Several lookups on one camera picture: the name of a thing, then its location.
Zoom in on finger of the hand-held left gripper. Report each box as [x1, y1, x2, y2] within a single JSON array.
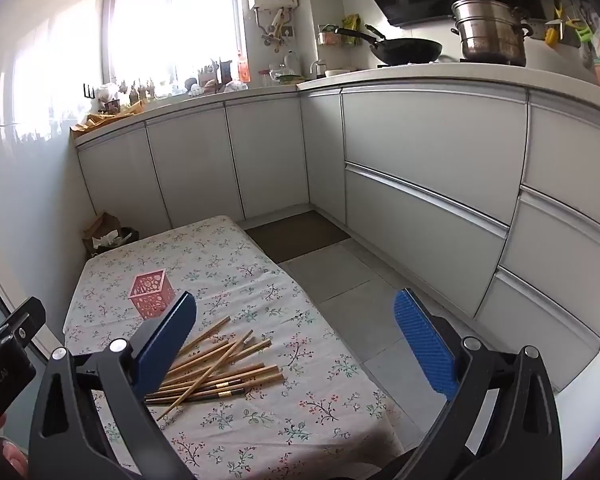
[[0, 296, 47, 356]]

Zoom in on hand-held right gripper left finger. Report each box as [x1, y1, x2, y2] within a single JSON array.
[[27, 290, 201, 480]]

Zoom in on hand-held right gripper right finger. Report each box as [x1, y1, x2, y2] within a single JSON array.
[[392, 287, 563, 480]]

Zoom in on pink perforated basket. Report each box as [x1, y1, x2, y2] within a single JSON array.
[[128, 268, 175, 320]]

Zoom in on pile of wooden chopsticks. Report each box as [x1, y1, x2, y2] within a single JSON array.
[[145, 316, 285, 422]]

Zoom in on person's left hand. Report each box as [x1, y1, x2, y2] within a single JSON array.
[[0, 407, 31, 476]]

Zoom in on floral tablecloth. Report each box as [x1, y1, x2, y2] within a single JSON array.
[[62, 215, 406, 480]]

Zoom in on brown paper bag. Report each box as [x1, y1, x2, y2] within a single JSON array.
[[82, 212, 140, 259]]

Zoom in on brown floor mat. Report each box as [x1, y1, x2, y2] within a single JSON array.
[[244, 210, 351, 264]]

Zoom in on white kitchen cabinet unit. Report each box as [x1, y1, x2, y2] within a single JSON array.
[[75, 80, 600, 391]]

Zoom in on yellow bags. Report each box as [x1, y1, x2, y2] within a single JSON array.
[[71, 102, 146, 133]]

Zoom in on row of small jars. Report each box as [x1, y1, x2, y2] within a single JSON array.
[[97, 60, 231, 111]]

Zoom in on white countertop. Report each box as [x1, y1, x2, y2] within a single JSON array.
[[70, 57, 600, 133]]

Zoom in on black wok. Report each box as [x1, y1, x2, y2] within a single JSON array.
[[336, 25, 443, 67]]

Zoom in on window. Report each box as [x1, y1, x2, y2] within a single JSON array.
[[102, 0, 248, 96]]

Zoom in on steel steamer pot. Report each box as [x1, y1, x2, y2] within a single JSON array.
[[451, 0, 535, 67]]

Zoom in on wall rack with kitchen tools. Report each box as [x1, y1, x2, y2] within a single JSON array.
[[542, 2, 596, 48]]

